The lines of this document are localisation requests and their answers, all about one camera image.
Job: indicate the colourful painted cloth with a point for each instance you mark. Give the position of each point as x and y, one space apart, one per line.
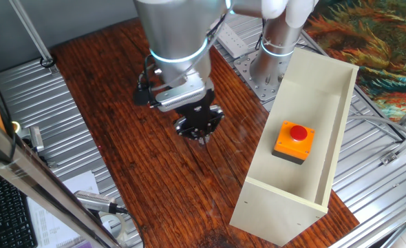
378 44

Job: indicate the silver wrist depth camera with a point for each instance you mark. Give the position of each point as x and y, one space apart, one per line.
182 98

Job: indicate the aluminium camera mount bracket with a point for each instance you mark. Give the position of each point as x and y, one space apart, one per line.
51 163

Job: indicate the aluminium corner bracket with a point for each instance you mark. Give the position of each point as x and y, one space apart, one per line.
389 158

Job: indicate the printed paper sheet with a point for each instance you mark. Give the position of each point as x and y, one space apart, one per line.
51 234

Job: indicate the orange emergency stop button box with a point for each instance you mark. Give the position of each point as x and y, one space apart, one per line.
289 146

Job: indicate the translucent tape roll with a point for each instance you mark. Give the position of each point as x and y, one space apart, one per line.
122 225

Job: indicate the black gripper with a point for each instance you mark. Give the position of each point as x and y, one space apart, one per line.
197 115

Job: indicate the shiny steel beam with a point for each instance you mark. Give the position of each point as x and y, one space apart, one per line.
34 186

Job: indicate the white power strip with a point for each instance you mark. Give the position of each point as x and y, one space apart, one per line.
235 44

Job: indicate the thin aluminium rail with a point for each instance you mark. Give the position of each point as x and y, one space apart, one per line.
400 232

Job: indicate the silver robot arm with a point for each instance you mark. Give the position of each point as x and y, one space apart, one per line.
175 31

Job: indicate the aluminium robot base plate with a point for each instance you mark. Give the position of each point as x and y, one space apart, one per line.
245 67

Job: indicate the black keyboard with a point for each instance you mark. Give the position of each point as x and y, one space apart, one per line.
7 217

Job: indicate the glossy brown wooden board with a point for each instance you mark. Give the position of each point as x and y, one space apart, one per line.
120 155

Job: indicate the aluminium frame post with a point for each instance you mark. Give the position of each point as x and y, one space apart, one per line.
31 34

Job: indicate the cream wooden shelf box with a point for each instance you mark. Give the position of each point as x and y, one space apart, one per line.
275 213

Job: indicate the aluminium table edge rail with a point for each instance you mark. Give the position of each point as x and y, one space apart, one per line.
378 224

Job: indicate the silver exterior depth camera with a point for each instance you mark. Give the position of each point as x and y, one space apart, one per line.
36 137
93 201

